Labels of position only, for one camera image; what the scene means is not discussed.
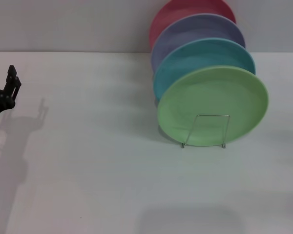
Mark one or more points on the purple plastic plate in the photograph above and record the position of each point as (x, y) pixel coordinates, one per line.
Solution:
(185, 31)

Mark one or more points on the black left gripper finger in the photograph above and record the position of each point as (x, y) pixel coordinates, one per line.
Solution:
(11, 75)
(16, 87)

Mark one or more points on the green plastic plate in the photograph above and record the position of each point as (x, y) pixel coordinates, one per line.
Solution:
(212, 107)

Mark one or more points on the blue plastic plate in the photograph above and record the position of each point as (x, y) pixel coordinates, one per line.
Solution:
(185, 61)

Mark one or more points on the red plastic plate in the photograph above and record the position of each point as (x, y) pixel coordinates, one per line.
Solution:
(171, 14)

